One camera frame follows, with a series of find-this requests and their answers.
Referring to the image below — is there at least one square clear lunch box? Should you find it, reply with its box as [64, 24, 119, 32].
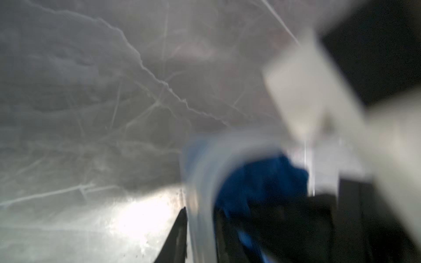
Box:
[180, 128, 372, 263]

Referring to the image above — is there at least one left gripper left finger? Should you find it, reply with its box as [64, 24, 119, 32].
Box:
[154, 207, 187, 263]

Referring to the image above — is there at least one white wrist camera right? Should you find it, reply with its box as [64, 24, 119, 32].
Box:
[263, 31, 421, 244]

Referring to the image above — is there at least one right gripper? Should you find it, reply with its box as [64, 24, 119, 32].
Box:
[236, 179, 421, 263]

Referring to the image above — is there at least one blue cleaning cloth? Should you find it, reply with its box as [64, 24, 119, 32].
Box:
[214, 154, 319, 263]

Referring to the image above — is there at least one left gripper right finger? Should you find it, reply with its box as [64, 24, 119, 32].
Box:
[214, 210, 250, 263]

